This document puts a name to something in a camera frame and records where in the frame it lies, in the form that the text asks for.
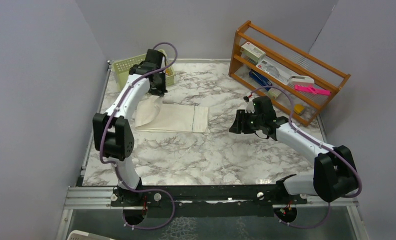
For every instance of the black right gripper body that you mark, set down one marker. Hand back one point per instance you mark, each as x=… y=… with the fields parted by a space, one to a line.
x=252 y=122

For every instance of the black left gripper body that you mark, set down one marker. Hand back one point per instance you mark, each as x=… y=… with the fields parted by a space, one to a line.
x=158 y=88

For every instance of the white towel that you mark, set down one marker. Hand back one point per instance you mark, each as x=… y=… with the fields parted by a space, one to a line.
x=152 y=115

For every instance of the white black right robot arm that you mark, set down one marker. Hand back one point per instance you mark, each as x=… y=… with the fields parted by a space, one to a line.
x=334 y=172

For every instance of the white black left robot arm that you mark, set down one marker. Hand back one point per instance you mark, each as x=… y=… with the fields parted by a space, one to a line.
x=113 y=137

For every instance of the light green plastic basket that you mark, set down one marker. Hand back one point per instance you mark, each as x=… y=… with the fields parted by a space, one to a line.
x=121 y=69

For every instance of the yellow grey sponge block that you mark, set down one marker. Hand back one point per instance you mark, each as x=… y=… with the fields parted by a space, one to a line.
x=299 y=109

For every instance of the blue flat object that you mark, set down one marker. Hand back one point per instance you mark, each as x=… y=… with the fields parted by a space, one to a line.
x=260 y=79

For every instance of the pink clip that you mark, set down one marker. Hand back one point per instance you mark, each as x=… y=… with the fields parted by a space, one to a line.
x=312 y=90

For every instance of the white device on shelf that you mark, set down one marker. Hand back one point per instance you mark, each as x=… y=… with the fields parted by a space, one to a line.
x=302 y=80

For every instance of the orange wooden shelf rack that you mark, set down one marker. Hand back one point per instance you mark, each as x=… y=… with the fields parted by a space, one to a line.
x=298 y=61

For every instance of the white green small box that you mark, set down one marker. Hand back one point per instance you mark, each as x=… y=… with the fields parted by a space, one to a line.
x=252 y=53

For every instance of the white basket at bottom edge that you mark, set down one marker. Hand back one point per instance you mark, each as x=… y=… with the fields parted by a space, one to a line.
x=82 y=235

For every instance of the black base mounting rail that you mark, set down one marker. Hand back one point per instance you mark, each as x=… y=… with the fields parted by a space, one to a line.
x=200 y=201

